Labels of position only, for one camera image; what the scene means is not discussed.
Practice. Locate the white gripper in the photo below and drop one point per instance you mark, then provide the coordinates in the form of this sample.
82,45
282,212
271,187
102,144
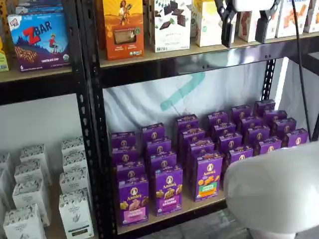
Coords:
253,5

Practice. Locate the purple box pink patch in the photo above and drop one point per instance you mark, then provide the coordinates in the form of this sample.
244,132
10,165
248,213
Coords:
133,201

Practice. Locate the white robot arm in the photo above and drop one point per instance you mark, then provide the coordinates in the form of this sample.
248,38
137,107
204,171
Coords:
274,186

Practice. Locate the white red snack box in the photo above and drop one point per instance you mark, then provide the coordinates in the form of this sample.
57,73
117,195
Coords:
248,26

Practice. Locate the yellow white snack box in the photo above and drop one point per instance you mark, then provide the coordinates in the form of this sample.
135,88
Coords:
208,27

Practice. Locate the white orange cracker box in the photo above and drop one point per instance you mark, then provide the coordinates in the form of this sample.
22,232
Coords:
286,20

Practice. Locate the white brown snack box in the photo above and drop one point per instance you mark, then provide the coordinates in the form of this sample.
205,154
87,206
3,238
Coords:
312,16

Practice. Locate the white chocolate thins box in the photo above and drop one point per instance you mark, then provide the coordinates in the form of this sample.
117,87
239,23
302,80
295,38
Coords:
172,27

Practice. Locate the purple box green patch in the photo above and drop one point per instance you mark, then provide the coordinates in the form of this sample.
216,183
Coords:
209,179

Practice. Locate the blue Zbar snack box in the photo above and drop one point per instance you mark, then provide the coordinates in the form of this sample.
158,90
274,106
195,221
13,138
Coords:
40,42

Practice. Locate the yellow green snack box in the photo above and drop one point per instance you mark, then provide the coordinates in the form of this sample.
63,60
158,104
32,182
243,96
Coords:
3,58

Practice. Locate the black metal shelving rack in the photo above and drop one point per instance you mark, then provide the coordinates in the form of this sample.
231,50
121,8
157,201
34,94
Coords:
37,87
149,74

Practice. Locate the white backdrop cloth teal print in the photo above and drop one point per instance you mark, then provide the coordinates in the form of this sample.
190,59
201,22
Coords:
137,104

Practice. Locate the black metal frame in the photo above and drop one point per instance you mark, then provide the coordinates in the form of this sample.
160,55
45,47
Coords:
314,61

